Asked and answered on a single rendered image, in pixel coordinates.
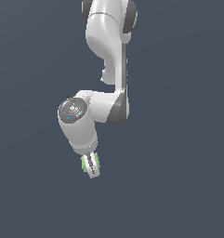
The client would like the small green block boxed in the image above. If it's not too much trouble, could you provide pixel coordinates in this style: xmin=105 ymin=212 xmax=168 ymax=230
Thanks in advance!
xmin=80 ymin=153 xmax=102 ymax=174

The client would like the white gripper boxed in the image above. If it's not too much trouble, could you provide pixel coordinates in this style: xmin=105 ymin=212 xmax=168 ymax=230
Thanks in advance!
xmin=66 ymin=126 xmax=101 ymax=180

